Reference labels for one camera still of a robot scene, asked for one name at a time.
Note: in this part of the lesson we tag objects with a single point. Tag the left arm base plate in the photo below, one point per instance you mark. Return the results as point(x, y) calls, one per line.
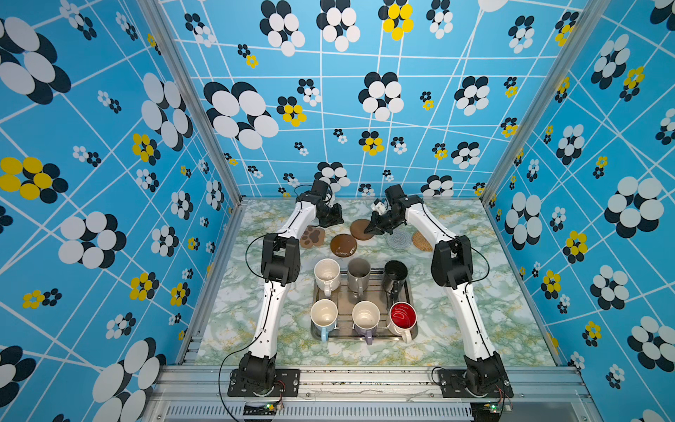
point(282, 383)

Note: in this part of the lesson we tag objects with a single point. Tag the white mug purple handle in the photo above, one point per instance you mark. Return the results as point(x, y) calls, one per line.
point(366, 318)

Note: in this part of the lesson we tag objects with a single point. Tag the red interior white mug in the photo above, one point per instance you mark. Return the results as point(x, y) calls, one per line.
point(402, 319)

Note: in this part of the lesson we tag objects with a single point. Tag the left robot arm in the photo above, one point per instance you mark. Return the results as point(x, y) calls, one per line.
point(280, 267)

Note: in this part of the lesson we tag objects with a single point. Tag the grey silicone round coaster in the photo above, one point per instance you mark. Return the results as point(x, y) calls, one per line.
point(399, 240)

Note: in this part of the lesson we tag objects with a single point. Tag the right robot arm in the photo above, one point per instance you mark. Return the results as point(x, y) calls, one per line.
point(452, 269)

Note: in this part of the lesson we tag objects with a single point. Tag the paw print wooden coaster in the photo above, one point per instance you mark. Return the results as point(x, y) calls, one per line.
point(313, 236)

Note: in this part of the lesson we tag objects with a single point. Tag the white speckled mug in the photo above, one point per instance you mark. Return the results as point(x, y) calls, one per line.
point(327, 276)

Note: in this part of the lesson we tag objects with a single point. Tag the aluminium front frame rail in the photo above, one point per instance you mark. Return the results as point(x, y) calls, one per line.
point(194, 393)

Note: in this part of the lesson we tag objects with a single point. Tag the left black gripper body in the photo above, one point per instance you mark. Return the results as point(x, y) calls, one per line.
point(329, 217)

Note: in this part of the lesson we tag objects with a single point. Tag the black mug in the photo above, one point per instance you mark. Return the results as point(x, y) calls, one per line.
point(395, 274)

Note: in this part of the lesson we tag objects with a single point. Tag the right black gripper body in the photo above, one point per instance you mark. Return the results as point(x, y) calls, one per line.
point(385, 223)

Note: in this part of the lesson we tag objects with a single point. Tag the round brown coaster front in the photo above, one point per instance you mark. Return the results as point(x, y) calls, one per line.
point(343, 245)

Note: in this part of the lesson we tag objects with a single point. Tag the round brown coaster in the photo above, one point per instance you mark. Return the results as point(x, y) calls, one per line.
point(358, 230)
point(343, 245)

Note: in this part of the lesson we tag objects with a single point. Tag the woven rattan coaster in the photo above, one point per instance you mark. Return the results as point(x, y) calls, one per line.
point(420, 242)

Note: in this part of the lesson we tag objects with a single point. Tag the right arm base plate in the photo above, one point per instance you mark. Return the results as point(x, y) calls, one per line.
point(457, 383)

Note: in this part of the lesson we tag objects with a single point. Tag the metal serving tray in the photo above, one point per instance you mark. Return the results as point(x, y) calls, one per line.
point(346, 300)

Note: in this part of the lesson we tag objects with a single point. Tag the grey metallic mug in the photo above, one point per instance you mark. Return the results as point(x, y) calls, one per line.
point(358, 276)

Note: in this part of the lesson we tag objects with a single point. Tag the white mug blue handle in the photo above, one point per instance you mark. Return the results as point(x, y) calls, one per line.
point(324, 316)

